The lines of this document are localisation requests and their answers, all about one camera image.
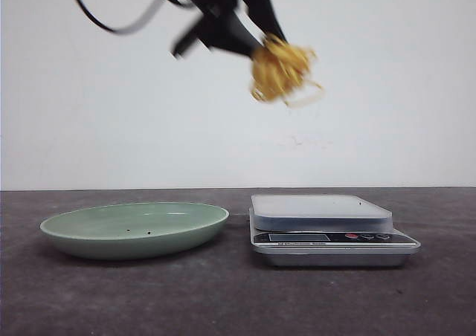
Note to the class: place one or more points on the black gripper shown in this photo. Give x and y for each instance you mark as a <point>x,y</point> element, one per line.
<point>220,28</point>

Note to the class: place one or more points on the yellow vermicelli bundle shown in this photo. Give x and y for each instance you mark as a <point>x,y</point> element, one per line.
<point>278,69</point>

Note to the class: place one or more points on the silver digital kitchen scale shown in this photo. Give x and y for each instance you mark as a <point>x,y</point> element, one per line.
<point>326,230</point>

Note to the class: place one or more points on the green shallow plate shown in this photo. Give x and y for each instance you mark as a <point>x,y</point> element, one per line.
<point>134,230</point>

